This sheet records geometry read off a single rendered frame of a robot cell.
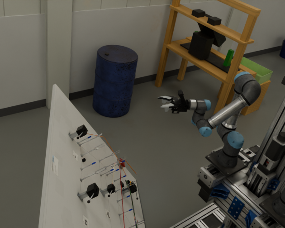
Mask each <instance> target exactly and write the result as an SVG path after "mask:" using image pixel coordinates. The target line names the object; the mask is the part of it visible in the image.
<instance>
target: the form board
mask: <svg viewBox="0 0 285 228"><path fill-rule="evenodd" d="M82 125H85V127H86V128H87V130H88V132H87V134H86V135H85V136H83V137H81V138H80V137H79V139H77V138H76V137H75V138H74V140H73V141H72V139H71V138H70V136H69V135H68V134H69V133H70V134H72V133H74V132H76V130H77V128H78V127H79V126H82ZM90 134H91V135H90ZM92 134H93V135H92ZM95 135H98V134H97V133H96V131H95V130H94V129H93V128H92V127H91V126H90V124H89V123H88V122H87V121H86V120H85V118H84V117H83V116H82V115H81V114H80V112H79V111H78V110H77V109H76V108H75V106H74V105H73V104H72V103H71V101H70V100H69V99H68V98H67V97H66V96H65V95H64V93H63V92H62V91H61V90H60V89H59V87H58V86H57V85H56V84H54V85H53V88H52V101H51V109H50V119H49V128H48V137H47V149H46V158H45V168H44V176H43V189H42V198H41V207H40V216H39V225H38V228H87V227H86V226H85V225H84V224H83V215H84V216H86V217H87V218H88V219H89V228H124V226H125V228H129V227H131V226H133V225H135V221H134V216H133V215H134V213H133V210H131V211H128V210H130V209H133V206H134V212H135V217H136V222H137V220H138V222H141V221H143V213H142V208H141V204H140V198H139V194H138V188H137V191H136V192H137V197H138V200H137V199H136V198H137V197H136V192H134V193H131V195H132V199H133V206H132V201H131V196H130V197H127V196H129V195H130V191H129V192H127V193H125V194H124V195H123V194H121V190H119V189H121V185H120V179H119V178H120V177H123V176H125V174H126V175H127V176H126V177H123V178H121V181H122V182H123V183H124V186H127V185H126V182H125V180H129V181H131V182H134V181H135V182H134V183H135V185H136V187H137V184H136V179H135V178H134V177H133V176H132V175H131V173H130V172H129V171H128V170H127V168H126V167H123V169H119V166H118V165H116V166H115V167H114V168H115V170H117V169H119V170H118V171H115V173H111V172H113V171H110V170H111V166H109V165H111V164H113V163H115V162H116V161H117V157H116V156H115V155H113V156H110V157H108V158H106V159H104V160H101V159H103V158H105V157H107V156H109V155H111V154H112V153H113V152H112V151H111V150H110V148H109V147H108V146H107V145H106V144H105V142H104V141H103V140H102V139H101V137H100V136H98V137H97V138H95V139H92V138H94V137H96V136H95ZM89 136H91V138H88V137H89ZM77 137H78V136H77ZM86 138H88V139H86ZM84 139H86V140H84ZM90 139H92V140H90ZM82 140H84V141H82ZM88 140H90V141H88ZM80 141H82V142H80ZM86 141H88V142H86ZM77 142H80V143H79V144H82V143H84V142H86V143H84V144H82V145H81V147H80V146H79V144H77ZM101 144H102V145H101ZM98 145H100V146H98ZM103 145H105V146H103ZM96 146H98V147H96ZM101 146H103V147H101ZM95 147H96V149H97V148H99V147H101V148H99V149H97V150H93V149H94V148H95ZM73 150H74V151H75V153H76V154H77V155H78V161H77V160H76V159H75V158H74V157H73ZM91 150H93V151H91ZM89 151H91V152H90V153H87V152H89ZM85 153H87V154H85ZM52 154H53V155H54V156H55V157H56V158H57V159H58V160H59V166H58V176H57V175H56V174H55V173H53V172H52V171H51V164H52ZM81 154H82V155H83V154H85V155H83V157H81ZM83 158H85V159H86V161H85V162H82V159H83ZM98 160H101V161H100V162H99V161H98ZM93 162H96V163H95V164H93V165H90V164H92V163H93ZM88 165H90V166H88ZM86 166H88V167H86ZM105 166H109V167H107V168H106V170H104V171H102V172H100V173H98V174H94V175H92V176H90V177H88V178H86V179H84V180H82V182H81V181H80V178H81V179H83V178H85V177H87V176H89V175H91V174H93V173H95V172H96V171H97V170H99V169H101V168H103V167H105ZM84 167H86V168H84ZM81 168H84V169H83V170H82V171H81ZM108 171H110V172H108ZM106 172H108V173H106ZM104 173H106V174H109V173H111V174H109V175H107V176H106V174H104ZM120 173H121V176H120ZM100 174H104V175H102V176H100ZM117 179H119V180H117ZM114 180H117V181H115V182H114ZM93 183H96V184H97V186H98V187H99V189H102V190H104V189H106V188H107V186H108V185H109V184H112V183H113V185H114V186H115V190H119V191H117V192H116V193H115V192H114V193H112V194H110V197H108V195H109V193H107V194H105V197H104V196H103V195H102V193H101V192H100V190H99V195H98V196H97V197H95V198H93V199H91V200H90V203H87V201H88V200H89V199H90V197H89V196H88V197H86V198H84V199H83V202H82V201H81V200H80V198H79V197H78V196H77V193H78V192H79V193H80V194H81V193H83V192H85V191H87V187H88V186H89V185H91V184H93ZM122 197H123V198H125V197H127V198H125V199H123V200H121V199H122ZM117 200H121V201H119V202H118V203H117ZM122 202H123V207H122ZM105 208H106V209H107V210H108V211H109V212H110V218H111V220H110V219H109V218H107V217H106V213H105ZM126 211H128V212H126ZM123 212H126V213H124V218H123V214H122V213H123ZM119 214H122V215H120V216H119Z"/></svg>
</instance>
